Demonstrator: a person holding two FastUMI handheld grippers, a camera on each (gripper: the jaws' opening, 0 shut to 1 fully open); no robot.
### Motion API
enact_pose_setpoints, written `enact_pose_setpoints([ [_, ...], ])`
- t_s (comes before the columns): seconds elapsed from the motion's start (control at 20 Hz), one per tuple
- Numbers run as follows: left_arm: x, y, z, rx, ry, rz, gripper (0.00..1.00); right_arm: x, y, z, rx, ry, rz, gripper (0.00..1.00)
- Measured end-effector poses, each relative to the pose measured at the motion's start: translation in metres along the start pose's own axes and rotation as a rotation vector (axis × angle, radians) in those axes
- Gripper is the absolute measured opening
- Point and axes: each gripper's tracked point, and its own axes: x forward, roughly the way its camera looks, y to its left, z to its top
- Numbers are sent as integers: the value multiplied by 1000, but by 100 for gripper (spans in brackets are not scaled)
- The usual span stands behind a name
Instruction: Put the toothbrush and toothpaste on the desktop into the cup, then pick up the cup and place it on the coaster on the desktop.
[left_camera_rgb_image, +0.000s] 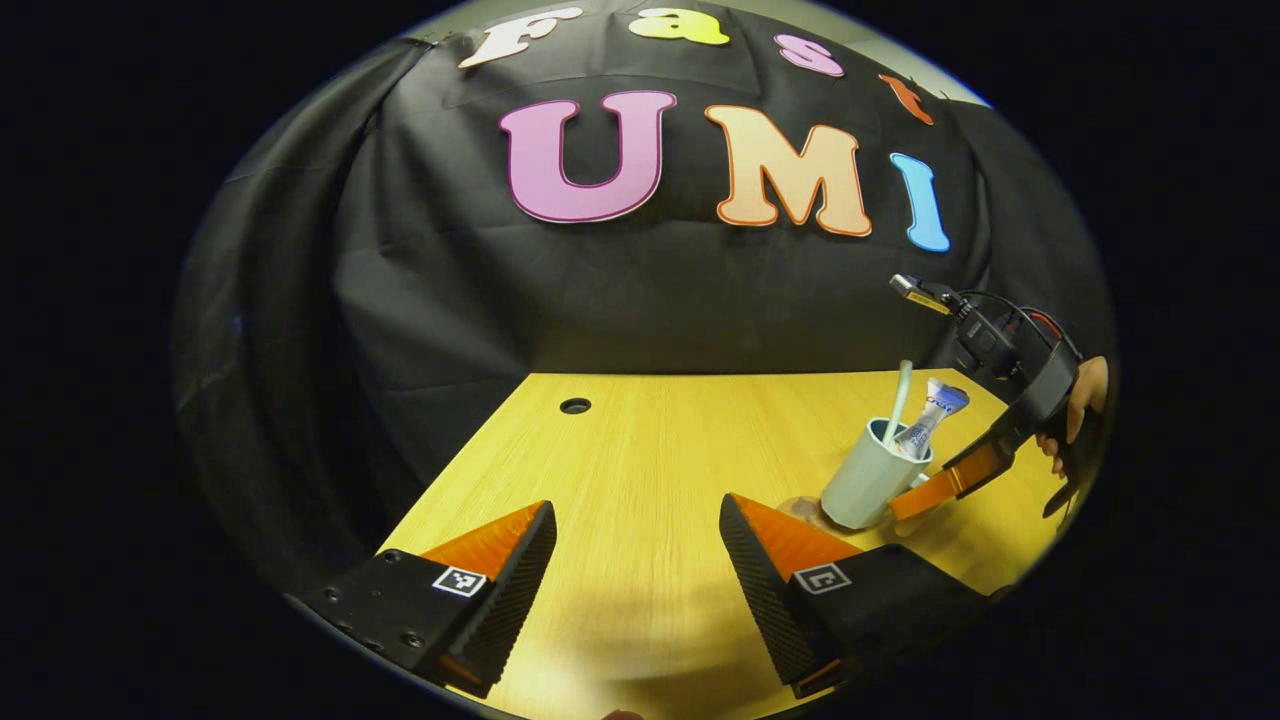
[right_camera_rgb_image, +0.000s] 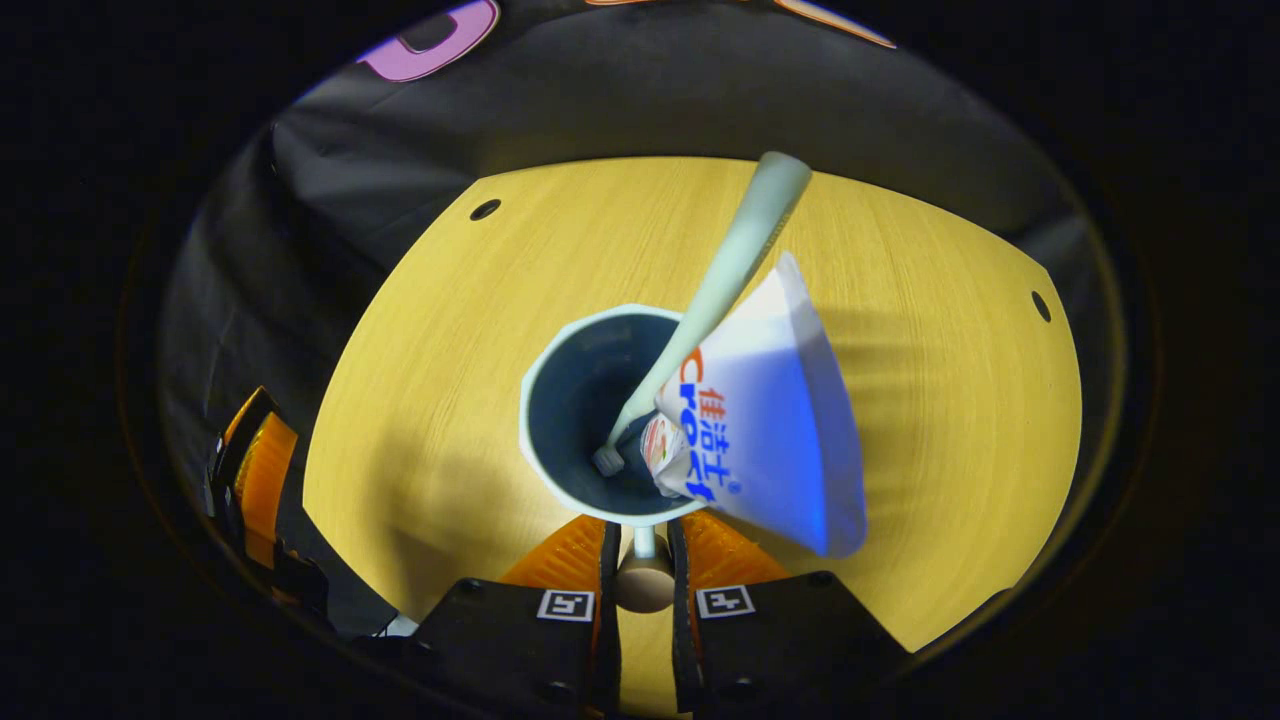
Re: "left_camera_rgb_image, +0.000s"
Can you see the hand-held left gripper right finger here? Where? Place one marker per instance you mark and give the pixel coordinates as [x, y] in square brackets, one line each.
[765, 600]

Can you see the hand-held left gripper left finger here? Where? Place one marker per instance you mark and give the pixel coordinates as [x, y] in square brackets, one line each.
[505, 610]

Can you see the white toothpaste tube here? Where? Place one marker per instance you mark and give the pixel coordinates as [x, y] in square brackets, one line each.
[930, 415]

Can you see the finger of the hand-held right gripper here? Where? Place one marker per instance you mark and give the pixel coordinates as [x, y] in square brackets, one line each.
[950, 482]

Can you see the wooden desktop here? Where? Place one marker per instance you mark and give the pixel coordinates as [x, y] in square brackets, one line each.
[640, 470]

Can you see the pale green toothbrush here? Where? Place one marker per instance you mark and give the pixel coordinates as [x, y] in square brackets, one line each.
[902, 395]

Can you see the black backdrop cloth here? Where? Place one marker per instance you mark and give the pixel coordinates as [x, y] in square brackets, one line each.
[600, 300]

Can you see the round wooden coaster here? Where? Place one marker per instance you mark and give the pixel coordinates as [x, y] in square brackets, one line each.
[800, 510]

